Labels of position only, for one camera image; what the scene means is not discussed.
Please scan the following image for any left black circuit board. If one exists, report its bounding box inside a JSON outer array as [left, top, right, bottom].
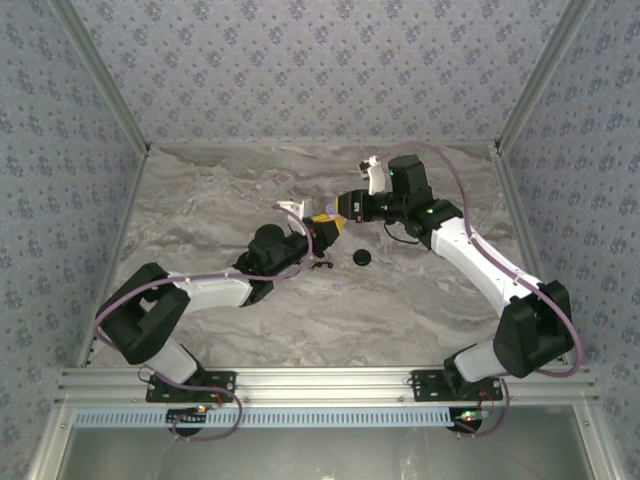
[[166, 407, 207, 427]]

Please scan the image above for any black circuit board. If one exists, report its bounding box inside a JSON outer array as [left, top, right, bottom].
[[449, 407, 490, 432], [166, 407, 207, 427]]

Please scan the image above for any grey metal panel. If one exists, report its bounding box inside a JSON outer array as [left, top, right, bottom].
[[62, 405, 599, 480]]

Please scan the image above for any right black circuit board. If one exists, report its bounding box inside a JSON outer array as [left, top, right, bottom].
[[449, 407, 490, 432]]

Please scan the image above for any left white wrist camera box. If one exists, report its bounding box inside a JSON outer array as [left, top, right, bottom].
[[275, 198, 319, 234]]

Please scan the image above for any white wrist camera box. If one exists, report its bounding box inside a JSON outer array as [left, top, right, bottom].
[[275, 198, 319, 234], [356, 155, 389, 197]]

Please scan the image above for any right thin black cable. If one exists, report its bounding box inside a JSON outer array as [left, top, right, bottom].
[[382, 221, 422, 245]]

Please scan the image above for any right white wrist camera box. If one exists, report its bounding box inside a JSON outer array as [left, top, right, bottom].
[[356, 155, 389, 197]]

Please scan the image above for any aluminium rear rail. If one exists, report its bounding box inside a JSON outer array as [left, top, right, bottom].
[[148, 141, 499, 149]]

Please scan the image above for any right aluminium side rail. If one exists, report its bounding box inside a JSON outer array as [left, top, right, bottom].
[[492, 144, 574, 366]]

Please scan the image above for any aluminium side rail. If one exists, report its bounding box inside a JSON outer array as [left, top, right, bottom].
[[77, 147, 151, 369], [492, 144, 574, 366]]

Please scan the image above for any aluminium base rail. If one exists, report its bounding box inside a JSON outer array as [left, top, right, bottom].
[[53, 366, 600, 405]]

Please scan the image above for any left aluminium side rail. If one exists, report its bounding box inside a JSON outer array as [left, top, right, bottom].
[[77, 147, 151, 369]]

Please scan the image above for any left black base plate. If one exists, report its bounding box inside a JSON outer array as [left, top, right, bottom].
[[145, 371, 238, 404]]

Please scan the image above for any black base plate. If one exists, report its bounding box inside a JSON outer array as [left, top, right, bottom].
[[410, 368, 504, 404], [145, 371, 238, 404]]

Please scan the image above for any slotted grey cable duct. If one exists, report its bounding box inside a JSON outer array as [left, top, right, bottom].
[[73, 407, 457, 429]]

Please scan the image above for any right aluminium corner post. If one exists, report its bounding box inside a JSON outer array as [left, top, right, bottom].
[[493, 0, 596, 152]]

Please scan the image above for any aluminium corner post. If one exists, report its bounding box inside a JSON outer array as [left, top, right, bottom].
[[49, 0, 152, 154], [493, 0, 596, 152]]

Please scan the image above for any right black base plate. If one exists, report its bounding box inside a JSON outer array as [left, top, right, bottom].
[[410, 368, 504, 404]]

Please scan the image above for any left aluminium corner post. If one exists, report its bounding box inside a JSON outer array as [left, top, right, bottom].
[[49, 0, 152, 154]]

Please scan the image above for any left aluminium frame leg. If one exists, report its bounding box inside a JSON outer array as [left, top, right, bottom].
[[27, 403, 76, 480]]

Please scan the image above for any aluminium frame leg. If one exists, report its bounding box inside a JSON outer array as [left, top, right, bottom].
[[572, 402, 624, 480], [27, 403, 76, 480]]

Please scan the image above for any right aluminium frame leg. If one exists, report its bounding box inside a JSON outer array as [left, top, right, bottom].
[[572, 402, 624, 480]]

